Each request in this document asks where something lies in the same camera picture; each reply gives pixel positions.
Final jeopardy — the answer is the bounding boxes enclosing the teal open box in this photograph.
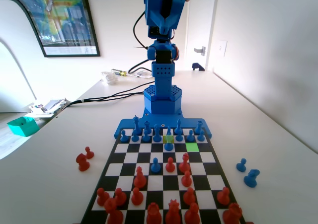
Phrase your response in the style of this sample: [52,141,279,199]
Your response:
[6,116,40,137]

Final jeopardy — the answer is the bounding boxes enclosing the small blue printed part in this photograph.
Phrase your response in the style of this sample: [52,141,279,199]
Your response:
[191,62,206,72]

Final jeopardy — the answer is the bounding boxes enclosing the yellow and black screwdriver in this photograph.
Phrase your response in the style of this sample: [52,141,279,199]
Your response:
[111,69,129,77]

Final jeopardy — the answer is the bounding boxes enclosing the captured blue rook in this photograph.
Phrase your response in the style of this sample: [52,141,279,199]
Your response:
[243,169,261,188]

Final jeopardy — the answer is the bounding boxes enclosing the clear plastic bag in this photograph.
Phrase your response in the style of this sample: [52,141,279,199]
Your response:
[100,71,119,85]

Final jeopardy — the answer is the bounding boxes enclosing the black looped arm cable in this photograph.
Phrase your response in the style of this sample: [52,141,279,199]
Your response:
[133,10,150,51]

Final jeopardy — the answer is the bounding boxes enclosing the white door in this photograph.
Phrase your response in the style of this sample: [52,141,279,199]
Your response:
[185,0,218,72]

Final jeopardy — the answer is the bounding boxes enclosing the black framed map poster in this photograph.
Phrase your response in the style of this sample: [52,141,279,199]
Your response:
[0,0,101,58]

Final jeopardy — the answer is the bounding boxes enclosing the blue printed base plate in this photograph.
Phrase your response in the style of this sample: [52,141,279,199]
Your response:
[113,112,214,139]

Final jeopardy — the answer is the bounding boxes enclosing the silver door handle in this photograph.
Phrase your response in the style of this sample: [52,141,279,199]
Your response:
[193,46,206,57]

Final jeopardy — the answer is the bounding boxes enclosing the black and white chessboard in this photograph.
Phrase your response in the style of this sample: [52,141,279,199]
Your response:
[79,127,247,224]

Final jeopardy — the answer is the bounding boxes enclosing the blue plastic chess queen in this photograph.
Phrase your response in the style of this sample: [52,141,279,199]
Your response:
[152,124,161,143]

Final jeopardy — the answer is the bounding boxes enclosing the white arched panel dark rim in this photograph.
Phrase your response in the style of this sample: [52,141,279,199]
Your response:
[0,0,47,113]

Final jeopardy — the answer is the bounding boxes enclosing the pile of papers and boxes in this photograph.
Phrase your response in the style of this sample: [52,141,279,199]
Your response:
[28,97,72,118]

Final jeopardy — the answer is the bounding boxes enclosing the red pawn chess piece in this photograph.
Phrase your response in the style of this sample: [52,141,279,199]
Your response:
[217,186,231,206]
[181,170,192,187]
[183,187,196,205]
[114,188,127,207]
[84,146,95,159]
[131,187,144,206]
[165,157,175,173]
[96,188,110,206]

